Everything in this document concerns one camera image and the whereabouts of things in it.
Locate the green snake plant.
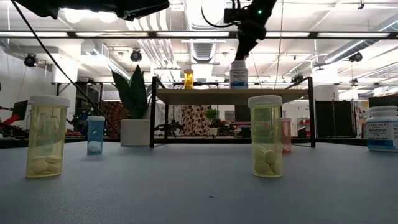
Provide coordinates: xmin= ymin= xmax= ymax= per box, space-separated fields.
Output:
xmin=111 ymin=64 xmax=153 ymax=121

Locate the yellow pill bottle white cap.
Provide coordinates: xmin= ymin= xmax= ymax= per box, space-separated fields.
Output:
xmin=248 ymin=95 xmax=284 ymax=179
xmin=25 ymin=95 xmax=71 ymax=179

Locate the ribbed metal air duct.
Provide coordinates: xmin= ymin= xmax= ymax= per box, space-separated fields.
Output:
xmin=191 ymin=40 xmax=217 ymax=65

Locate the blue pill bottle white cap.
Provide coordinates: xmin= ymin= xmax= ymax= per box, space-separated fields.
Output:
xmin=86 ymin=116 xmax=106 ymax=156

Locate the orange pill bottle white cap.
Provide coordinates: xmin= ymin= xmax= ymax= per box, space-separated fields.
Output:
xmin=183 ymin=68 xmax=194 ymax=90

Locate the black room divider panel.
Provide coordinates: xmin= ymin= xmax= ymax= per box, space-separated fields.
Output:
xmin=315 ymin=100 xmax=357 ymax=139

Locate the white melatonin supplement bottle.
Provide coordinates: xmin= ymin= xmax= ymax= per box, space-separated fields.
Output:
xmin=229 ymin=60 xmax=249 ymax=90
xmin=365 ymin=105 xmax=398 ymax=152

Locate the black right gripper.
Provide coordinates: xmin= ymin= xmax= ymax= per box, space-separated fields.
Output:
xmin=235 ymin=0 xmax=267 ymax=61

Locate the white round plant pot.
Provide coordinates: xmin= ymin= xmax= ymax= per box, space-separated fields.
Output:
xmin=120 ymin=119 xmax=151 ymax=147

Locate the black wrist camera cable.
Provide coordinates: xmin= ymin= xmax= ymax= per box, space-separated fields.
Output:
xmin=201 ymin=0 xmax=237 ymax=29

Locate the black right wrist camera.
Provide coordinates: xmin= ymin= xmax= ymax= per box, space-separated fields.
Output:
xmin=223 ymin=7 xmax=241 ymax=25

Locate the pink pill bottle white cap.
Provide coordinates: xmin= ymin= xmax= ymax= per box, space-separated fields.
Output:
xmin=280 ymin=117 xmax=292 ymax=154

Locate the black computer monitor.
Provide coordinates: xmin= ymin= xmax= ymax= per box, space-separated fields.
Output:
xmin=234 ymin=105 xmax=251 ymax=123
xmin=11 ymin=100 xmax=29 ymax=122

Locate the small green potted plant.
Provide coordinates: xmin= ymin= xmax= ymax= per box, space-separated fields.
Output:
xmin=204 ymin=108 xmax=220 ymax=136

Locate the long ceiling light bar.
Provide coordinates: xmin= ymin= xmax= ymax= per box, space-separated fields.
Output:
xmin=0 ymin=30 xmax=398 ymax=40

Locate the wooden shelf black metal frame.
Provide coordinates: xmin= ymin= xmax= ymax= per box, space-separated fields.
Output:
xmin=149 ymin=76 xmax=317 ymax=149

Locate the colourful wall poster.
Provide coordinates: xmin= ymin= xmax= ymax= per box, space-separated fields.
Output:
xmin=354 ymin=100 xmax=370 ymax=139

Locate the long black arm cable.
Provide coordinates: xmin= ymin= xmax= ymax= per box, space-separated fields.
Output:
xmin=10 ymin=0 xmax=121 ymax=138

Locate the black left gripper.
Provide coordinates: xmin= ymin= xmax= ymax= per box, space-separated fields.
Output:
xmin=58 ymin=0 xmax=170 ymax=21

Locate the dark orange patterned panel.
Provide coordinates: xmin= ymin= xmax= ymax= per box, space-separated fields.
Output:
xmin=101 ymin=101 xmax=123 ymax=139

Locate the red white patterned panel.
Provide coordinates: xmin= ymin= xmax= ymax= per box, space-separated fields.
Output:
xmin=181 ymin=105 xmax=210 ymax=137

